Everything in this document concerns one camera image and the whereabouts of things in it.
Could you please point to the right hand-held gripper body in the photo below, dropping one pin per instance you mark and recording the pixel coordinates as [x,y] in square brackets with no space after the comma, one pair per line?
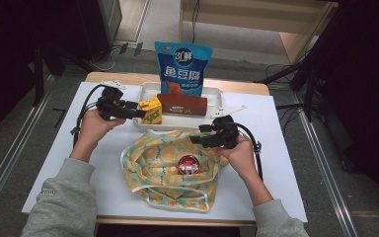
[227,131]

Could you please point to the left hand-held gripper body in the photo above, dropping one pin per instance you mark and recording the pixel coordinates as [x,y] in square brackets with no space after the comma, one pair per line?
[110,105]

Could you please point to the yellow drink carton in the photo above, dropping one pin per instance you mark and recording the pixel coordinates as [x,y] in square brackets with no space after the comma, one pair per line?
[153,115]

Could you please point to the red round can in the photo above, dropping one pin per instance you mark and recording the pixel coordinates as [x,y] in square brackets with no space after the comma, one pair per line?
[188,164]

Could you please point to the white plastic tray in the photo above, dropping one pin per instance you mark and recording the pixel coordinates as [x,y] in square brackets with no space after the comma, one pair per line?
[177,121]

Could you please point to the lemon print shopping bag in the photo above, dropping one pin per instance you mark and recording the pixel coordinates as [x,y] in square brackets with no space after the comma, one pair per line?
[151,164]

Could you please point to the blue snack pouch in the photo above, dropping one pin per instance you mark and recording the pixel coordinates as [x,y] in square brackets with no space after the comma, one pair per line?
[181,75]

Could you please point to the person's right hand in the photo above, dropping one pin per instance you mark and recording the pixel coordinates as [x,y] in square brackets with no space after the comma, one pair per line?
[243,158]

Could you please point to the person's left hand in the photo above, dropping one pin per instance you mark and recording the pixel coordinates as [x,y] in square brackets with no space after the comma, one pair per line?
[92,131]

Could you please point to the wooden table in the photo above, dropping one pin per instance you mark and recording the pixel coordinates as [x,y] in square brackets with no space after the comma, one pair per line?
[118,78]

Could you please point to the black power plug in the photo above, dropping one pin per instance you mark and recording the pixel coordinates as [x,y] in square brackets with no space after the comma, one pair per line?
[138,48]
[123,48]

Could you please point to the black tripod stand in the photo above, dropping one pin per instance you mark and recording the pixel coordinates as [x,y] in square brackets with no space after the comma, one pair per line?
[283,73]

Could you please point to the dark cabinet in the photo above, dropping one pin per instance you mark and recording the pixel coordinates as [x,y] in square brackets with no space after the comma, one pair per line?
[92,26]

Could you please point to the black metal post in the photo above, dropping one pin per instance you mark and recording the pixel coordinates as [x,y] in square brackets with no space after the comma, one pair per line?
[38,82]

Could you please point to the metal floor rail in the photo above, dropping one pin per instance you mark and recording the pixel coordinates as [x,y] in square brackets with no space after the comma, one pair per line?
[325,174]
[5,168]

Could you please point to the light wooden shelf frame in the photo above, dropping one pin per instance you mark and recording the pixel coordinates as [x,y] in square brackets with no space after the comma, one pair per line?
[243,13]

